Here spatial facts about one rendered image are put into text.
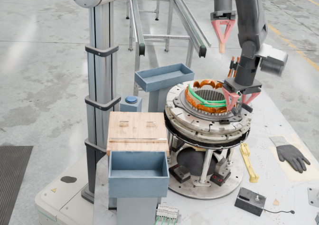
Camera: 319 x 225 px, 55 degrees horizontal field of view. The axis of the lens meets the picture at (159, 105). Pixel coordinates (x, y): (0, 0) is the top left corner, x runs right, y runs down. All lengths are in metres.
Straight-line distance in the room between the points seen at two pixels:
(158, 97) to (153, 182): 0.56
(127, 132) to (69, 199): 0.94
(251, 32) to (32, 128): 2.26
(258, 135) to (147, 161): 0.76
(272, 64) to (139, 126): 0.46
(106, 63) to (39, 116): 1.72
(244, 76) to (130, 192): 0.47
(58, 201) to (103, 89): 0.78
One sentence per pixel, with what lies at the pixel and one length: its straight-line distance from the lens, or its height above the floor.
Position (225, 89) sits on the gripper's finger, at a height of 1.23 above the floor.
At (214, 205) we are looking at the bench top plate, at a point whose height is 0.78.
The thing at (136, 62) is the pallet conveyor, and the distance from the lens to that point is 2.85.
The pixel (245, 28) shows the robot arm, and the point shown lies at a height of 1.44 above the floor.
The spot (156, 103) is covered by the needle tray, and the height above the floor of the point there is 0.93.
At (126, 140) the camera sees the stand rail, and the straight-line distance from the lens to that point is 0.97.
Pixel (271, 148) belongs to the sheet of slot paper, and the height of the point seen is 0.78.
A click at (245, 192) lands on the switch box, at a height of 0.84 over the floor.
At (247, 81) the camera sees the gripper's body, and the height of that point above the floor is 1.27.
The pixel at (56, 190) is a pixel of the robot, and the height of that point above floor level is 0.26.
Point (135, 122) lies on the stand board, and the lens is 1.05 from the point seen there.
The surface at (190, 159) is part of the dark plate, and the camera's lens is 1.35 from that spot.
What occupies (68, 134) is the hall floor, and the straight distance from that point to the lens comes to 2.69.
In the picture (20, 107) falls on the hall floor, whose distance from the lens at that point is 3.10.
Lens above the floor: 1.71
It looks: 34 degrees down
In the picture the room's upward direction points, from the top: 6 degrees clockwise
